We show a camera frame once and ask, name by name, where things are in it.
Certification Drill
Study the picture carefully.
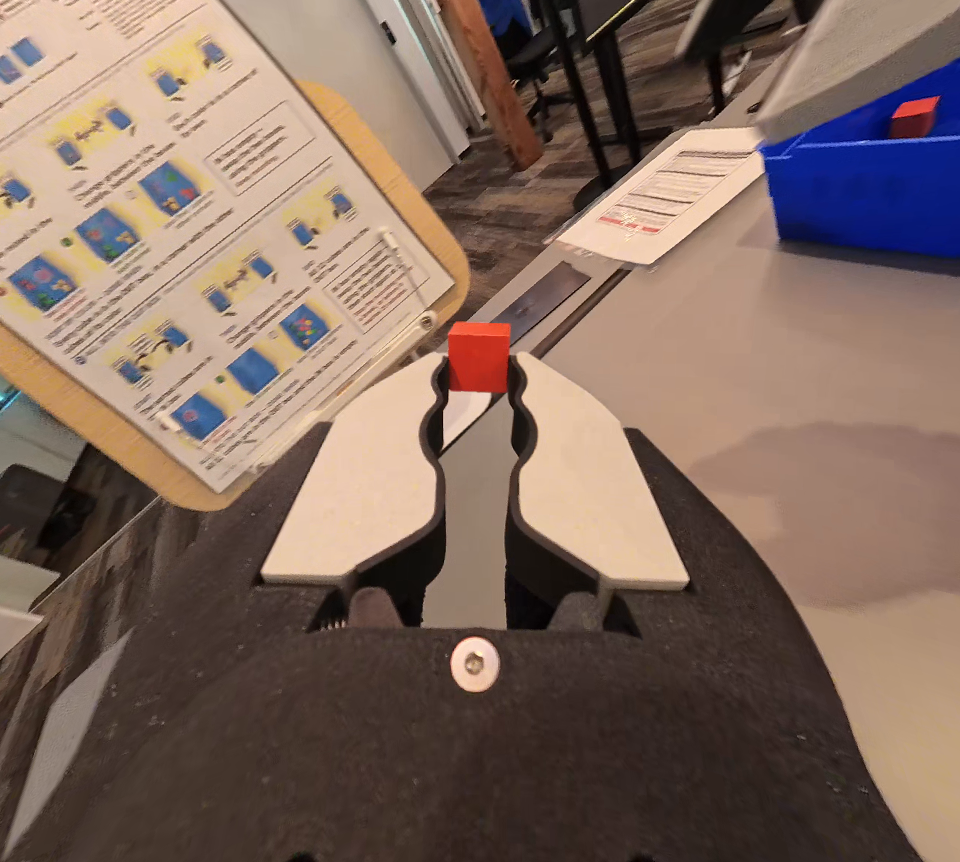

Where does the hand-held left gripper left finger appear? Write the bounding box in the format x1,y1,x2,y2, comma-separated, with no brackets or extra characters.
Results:
260,352,449,604

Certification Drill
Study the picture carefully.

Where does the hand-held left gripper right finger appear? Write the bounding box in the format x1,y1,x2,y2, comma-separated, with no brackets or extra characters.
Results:
504,352,691,604

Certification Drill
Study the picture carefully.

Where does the red wooden cube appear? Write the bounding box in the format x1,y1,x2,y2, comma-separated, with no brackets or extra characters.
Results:
890,96,942,139
447,322,513,392

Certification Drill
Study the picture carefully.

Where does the blue plastic bin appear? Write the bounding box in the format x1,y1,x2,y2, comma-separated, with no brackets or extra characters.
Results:
757,60,960,257

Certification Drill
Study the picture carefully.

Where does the black desk panel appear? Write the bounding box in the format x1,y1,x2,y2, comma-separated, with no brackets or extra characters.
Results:
487,261,594,338

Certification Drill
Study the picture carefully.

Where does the black office chair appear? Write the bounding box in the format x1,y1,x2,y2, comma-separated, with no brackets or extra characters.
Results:
506,26,571,139

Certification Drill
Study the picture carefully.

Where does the laminated paper sheet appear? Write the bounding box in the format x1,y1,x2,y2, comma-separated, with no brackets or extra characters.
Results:
555,127,766,267

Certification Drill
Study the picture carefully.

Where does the dark low cabinet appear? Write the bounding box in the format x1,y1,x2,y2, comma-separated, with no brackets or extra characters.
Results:
0,465,84,571

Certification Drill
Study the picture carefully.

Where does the illustrated instruction sheet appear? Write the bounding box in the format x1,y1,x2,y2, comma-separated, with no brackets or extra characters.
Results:
0,0,459,496

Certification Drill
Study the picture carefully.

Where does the wooden post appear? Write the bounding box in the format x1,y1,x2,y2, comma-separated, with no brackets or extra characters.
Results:
393,0,545,172

